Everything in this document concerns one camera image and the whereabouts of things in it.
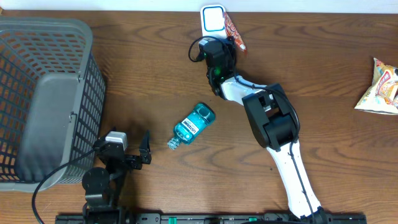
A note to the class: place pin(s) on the blue mouthwash bottle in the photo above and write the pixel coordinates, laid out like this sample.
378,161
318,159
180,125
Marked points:
190,127

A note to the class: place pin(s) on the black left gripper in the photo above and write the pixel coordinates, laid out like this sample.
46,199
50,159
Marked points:
135,162

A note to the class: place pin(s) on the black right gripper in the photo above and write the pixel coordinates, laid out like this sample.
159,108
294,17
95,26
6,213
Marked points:
224,45

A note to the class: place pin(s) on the yellow chip snack bag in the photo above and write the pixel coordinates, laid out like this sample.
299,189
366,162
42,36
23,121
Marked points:
381,96

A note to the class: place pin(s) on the white barcode scanner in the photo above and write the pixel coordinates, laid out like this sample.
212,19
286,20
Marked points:
212,21

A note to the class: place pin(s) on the grey plastic lattice basket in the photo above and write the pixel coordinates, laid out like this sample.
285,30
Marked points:
52,96

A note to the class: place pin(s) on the red white snack bar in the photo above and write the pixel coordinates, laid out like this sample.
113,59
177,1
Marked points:
231,31

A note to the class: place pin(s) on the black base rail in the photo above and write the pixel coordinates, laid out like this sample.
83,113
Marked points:
155,218

